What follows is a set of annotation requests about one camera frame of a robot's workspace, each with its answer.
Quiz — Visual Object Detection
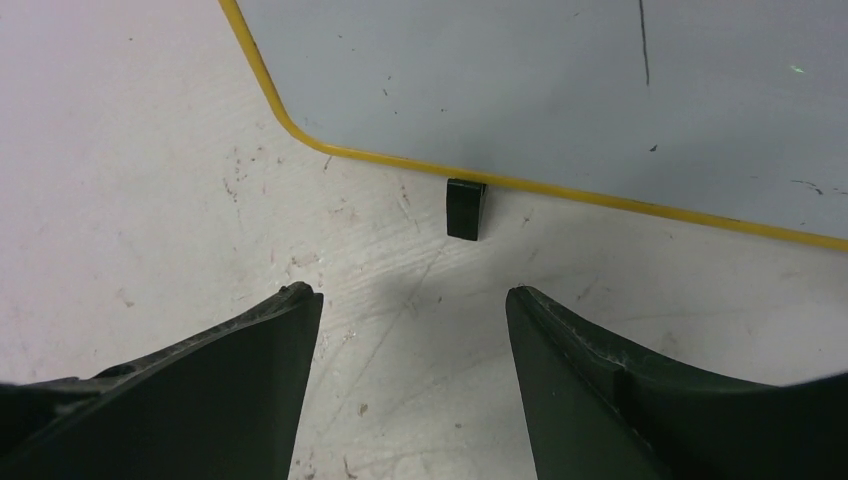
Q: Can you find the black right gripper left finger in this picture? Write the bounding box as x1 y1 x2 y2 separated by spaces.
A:
1 282 324 479

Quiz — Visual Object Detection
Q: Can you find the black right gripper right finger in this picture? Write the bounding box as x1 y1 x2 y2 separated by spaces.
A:
506 286 847 479

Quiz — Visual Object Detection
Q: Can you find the black whiteboard support block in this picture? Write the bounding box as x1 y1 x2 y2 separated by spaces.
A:
445 178 487 241

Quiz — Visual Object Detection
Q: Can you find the yellow-framed whiteboard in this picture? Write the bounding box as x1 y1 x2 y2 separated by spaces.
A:
221 1 847 250

